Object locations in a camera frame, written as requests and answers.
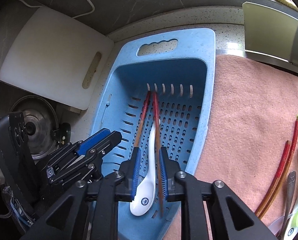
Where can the steel fork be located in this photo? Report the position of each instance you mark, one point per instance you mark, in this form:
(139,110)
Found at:
(290,189)

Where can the white cutting board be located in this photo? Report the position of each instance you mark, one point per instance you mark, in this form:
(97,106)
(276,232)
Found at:
(57,57)

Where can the dark curved red chopstick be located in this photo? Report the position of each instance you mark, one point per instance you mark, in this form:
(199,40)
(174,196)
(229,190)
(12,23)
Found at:
(293,143)

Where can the red wooden chopstick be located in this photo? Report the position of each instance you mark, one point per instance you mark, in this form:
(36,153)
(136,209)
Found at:
(277,181)
(158,144)
(142,117)

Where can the pink towel mat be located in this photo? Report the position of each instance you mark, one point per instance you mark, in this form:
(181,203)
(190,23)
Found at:
(253,113)

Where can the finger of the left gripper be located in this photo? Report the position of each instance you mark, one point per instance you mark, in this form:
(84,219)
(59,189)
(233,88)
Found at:
(65,166)
(89,143)

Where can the blue plastic drain basket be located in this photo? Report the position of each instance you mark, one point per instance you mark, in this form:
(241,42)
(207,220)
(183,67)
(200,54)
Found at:
(180,67)

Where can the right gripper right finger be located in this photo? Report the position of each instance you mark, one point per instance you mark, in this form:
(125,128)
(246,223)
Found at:
(208,210)

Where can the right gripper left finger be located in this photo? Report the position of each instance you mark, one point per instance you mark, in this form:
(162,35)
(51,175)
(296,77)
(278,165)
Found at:
(94,205)

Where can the clear plastic spoon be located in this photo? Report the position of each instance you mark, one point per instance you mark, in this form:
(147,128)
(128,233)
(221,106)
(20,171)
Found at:
(276,226)

